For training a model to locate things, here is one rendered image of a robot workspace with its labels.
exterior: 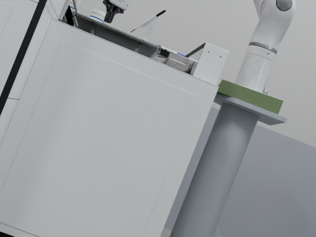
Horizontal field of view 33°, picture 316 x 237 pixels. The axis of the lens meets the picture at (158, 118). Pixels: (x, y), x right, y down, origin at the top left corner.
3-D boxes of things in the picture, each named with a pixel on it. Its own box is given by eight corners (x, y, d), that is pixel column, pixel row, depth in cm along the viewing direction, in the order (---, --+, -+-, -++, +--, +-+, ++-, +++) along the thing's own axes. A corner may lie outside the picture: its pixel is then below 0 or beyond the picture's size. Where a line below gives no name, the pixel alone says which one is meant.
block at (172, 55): (168, 57, 210) (171, 51, 210) (167, 58, 213) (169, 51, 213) (186, 65, 211) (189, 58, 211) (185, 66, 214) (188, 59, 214)
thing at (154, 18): (136, 37, 247) (146, 10, 247) (135, 38, 251) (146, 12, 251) (147, 42, 247) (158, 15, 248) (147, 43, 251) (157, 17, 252)
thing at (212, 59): (192, 77, 192) (206, 42, 193) (171, 85, 247) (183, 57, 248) (215, 87, 193) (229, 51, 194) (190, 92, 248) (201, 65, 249)
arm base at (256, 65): (266, 102, 226) (280, 61, 226) (272, 98, 207) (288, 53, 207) (223, 88, 227) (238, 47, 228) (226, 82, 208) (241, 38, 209)
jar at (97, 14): (85, 24, 268) (92, 7, 269) (86, 26, 275) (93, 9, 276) (98, 29, 269) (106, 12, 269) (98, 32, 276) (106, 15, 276)
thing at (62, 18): (58, 18, 197) (67, -5, 198) (65, 35, 241) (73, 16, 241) (62, 20, 198) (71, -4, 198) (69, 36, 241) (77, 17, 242)
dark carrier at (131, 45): (75, 14, 204) (75, 13, 204) (78, 28, 239) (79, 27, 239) (157, 49, 208) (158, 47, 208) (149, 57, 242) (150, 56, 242)
